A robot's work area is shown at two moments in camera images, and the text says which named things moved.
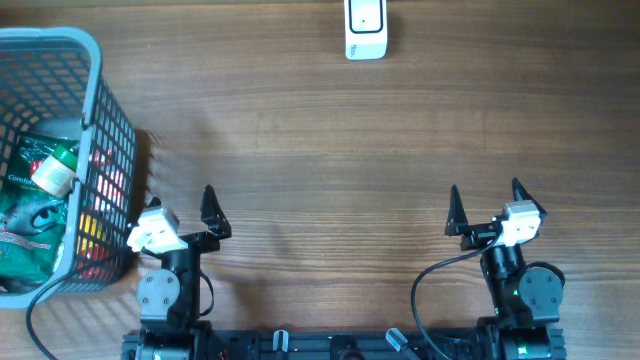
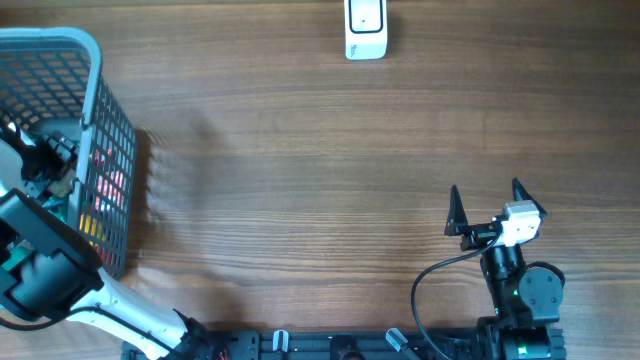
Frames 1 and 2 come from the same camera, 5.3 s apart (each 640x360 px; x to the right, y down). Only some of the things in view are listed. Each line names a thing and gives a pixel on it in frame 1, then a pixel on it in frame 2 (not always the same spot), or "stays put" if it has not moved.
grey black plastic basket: (52, 83) stays put
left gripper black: (216, 223) → (62, 165)
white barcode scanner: (366, 29) stays put
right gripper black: (476, 235) stays put
